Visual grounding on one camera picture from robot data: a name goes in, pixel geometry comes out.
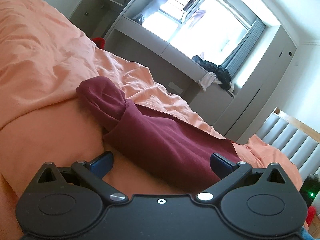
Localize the grey padded headboard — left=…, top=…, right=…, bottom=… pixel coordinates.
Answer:
left=257, top=107, right=320, bottom=178

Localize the pink hanging garment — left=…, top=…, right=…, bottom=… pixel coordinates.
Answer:
left=187, top=9, right=207, bottom=28

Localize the open grey wardrobe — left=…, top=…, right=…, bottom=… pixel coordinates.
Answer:
left=69, top=0, right=142, bottom=41

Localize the red object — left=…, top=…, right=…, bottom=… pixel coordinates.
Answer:
left=91, top=37, right=106, bottom=48

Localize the orange blanket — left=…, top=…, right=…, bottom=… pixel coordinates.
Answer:
left=0, top=0, right=303, bottom=230

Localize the maroon long-sleeve sweater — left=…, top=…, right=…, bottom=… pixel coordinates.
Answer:
left=76, top=77, right=242, bottom=191

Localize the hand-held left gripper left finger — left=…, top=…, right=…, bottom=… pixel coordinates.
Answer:
left=37, top=151, right=128, bottom=204

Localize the white hanging cloth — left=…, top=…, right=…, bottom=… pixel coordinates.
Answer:
left=199, top=72, right=218, bottom=92

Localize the blue-grey curtain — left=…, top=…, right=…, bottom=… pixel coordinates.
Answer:
left=222, top=19, right=266, bottom=77

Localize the tall grey cabinet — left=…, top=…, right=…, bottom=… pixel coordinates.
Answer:
left=214, top=27, right=298, bottom=143

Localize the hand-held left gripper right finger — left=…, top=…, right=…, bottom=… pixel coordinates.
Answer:
left=195, top=152, right=287, bottom=203

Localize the sheer light curtain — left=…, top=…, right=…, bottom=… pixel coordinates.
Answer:
left=144, top=0, right=173, bottom=18

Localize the black bag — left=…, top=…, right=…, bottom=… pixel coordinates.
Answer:
left=132, top=14, right=146, bottom=26

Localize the window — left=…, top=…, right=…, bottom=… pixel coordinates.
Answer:
left=142, top=0, right=281, bottom=90

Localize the pile of dark clothes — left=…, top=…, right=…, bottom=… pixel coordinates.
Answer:
left=192, top=54, right=232, bottom=91

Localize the grey window bench cabinet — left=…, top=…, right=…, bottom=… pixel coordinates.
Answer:
left=105, top=15, right=236, bottom=128

